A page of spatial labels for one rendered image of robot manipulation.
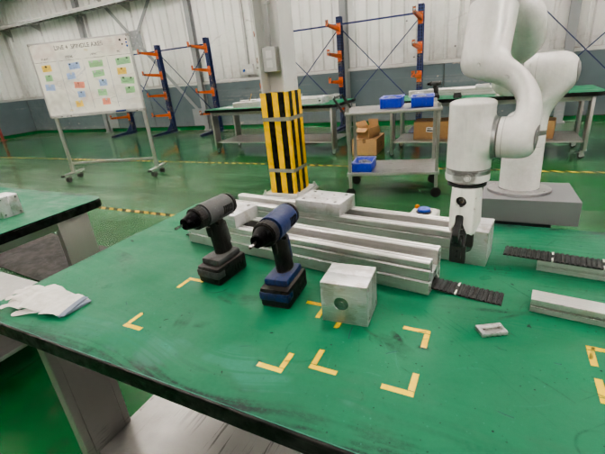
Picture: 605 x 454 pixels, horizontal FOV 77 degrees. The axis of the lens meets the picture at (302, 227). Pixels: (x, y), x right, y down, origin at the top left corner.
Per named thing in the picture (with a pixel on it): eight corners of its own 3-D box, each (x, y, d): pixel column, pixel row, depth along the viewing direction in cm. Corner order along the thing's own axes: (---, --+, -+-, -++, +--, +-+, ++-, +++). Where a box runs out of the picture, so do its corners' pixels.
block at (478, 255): (492, 247, 107) (496, 215, 104) (484, 267, 98) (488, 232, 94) (458, 241, 112) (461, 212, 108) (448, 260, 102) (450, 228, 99)
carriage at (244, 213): (259, 223, 124) (257, 204, 121) (237, 237, 116) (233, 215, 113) (223, 217, 132) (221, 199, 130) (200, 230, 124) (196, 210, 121)
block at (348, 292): (379, 297, 89) (378, 261, 85) (367, 327, 79) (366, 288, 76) (338, 292, 93) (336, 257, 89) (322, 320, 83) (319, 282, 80)
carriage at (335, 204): (356, 213, 125) (355, 193, 123) (339, 225, 117) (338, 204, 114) (313, 207, 134) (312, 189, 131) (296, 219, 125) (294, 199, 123)
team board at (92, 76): (62, 184, 585) (14, 43, 511) (83, 175, 630) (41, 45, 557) (154, 178, 565) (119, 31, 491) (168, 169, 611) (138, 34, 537)
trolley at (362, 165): (437, 181, 427) (441, 86, 389) (440, 197, 379) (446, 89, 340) (345, 183, 454) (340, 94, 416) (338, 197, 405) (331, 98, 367)
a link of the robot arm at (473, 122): (499, 163, 78) (452, 160, 83) (507, 95, 73) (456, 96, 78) (491, 173, 72) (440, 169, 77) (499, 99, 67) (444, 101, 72)
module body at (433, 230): (456, 245, 110) (458, 218, 107) (448, 260, 102) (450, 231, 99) (246, 213, 152) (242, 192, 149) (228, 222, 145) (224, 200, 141)
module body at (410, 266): (439, 276, 96) (441, 245, 92) (428, 295, 88) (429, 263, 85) (212, 231, 138) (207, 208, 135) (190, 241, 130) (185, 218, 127)
